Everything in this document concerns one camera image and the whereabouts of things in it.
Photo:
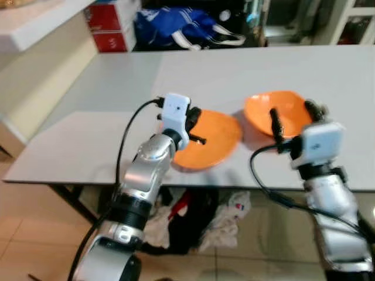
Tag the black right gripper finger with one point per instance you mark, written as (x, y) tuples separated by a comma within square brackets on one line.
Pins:
[(316, 111), (275, 124)]

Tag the black bag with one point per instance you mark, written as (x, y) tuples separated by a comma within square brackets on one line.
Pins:
[(190, 231)]

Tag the blue sports bag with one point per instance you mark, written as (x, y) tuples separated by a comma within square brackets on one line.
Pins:
[(176, 26)]

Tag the black table leg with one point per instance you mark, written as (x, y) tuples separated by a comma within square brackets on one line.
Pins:
[(73, 204)]

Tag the red cardboard box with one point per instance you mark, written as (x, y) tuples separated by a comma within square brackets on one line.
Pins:
[(108, 26)]

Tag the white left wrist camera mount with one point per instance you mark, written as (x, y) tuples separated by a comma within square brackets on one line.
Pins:
[(174, 117)]

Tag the white cloth with logo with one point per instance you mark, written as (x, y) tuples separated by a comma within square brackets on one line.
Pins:
[(225, 222)]

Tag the white crumpled cloth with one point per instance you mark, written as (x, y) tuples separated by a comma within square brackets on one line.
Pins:
[(158, 225)]

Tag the orange plastic plate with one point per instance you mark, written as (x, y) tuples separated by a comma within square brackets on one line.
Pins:
[(214, 143)]

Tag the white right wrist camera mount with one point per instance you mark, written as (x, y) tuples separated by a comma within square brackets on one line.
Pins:
[(319, 143)]

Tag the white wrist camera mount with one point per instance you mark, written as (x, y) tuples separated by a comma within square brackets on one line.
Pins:
[(174, 117), (319, 143)]

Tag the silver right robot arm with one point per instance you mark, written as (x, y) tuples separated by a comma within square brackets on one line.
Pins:
[(337, 222)]

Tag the orange plastic bowl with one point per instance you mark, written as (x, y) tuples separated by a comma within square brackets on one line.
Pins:
[(290, 111)]

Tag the white glass door cabinet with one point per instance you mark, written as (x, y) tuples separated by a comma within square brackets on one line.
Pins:
[(345, 20)]

